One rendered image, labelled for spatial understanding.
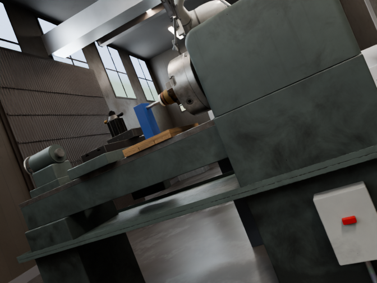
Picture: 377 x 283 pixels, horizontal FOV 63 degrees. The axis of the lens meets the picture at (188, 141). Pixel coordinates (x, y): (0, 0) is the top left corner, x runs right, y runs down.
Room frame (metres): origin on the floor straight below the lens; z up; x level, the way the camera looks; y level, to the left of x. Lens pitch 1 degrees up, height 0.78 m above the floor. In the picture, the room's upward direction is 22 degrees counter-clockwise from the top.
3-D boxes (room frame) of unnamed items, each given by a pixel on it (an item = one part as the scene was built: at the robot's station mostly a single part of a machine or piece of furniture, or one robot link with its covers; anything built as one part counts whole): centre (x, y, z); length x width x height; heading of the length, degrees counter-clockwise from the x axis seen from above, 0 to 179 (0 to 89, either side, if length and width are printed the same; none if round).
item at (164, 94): (1.62, 0.00, 1.08); 0.09 x 0.09 x 0.09; 64
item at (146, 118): (1.71, 0.17, 1.00); 0.08 x 0.06 x 0.23; 154
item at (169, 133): (1.69, 0.12, 0.89); 0.36 x 0.30 x 0.04; 154
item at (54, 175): (2.08, 0.94, 1.01); 0.30 x 0.20 x 0.29; 64
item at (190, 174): (9.38, 0.22, 0.43); 0.89 x 0.71 x 0.85; 74
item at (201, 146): (1.71, 0.18, 0.77); 2.10 x 0.34 x 0.18; 64
